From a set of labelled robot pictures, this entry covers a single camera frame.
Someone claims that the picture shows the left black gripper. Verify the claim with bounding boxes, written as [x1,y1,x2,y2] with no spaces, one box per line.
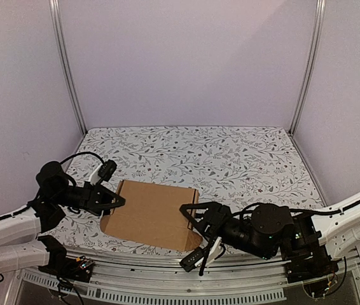
[53,182,130,219]

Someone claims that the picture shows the brown cardboard box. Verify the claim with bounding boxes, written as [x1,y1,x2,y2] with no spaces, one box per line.
[100,180,202,252]

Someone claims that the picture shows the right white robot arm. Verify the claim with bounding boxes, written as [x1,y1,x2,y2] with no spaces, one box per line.
[179,192,360,283]

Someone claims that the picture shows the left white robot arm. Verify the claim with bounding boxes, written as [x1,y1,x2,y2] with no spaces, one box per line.
[0,159,125,278]

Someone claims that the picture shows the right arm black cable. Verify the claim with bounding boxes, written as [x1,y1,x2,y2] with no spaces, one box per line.
[198,203,360,277]

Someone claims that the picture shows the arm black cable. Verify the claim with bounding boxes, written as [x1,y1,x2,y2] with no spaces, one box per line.
[60,151,106,166]
[198,203,360,277]

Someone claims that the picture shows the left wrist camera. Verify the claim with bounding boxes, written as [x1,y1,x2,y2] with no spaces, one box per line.
[89,159,117,185]

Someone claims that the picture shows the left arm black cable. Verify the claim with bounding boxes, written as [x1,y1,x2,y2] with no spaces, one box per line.
[60,151,106,166]

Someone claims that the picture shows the aluminium front rail frame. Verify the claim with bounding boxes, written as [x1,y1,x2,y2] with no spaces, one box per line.
[1,247,360,305]

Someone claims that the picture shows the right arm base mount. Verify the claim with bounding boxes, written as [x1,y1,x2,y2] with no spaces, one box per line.
[284,254,348,300]

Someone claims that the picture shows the left aluminium corner post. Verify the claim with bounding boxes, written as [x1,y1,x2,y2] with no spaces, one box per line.
[49,0,88,135]

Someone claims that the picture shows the aluminium corner post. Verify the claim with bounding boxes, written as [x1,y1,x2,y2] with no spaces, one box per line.
[49,0,88,135]
[288,0,326,137]

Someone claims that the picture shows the right aluminium corner post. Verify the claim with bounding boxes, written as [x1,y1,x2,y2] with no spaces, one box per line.
[288,0,326,137]

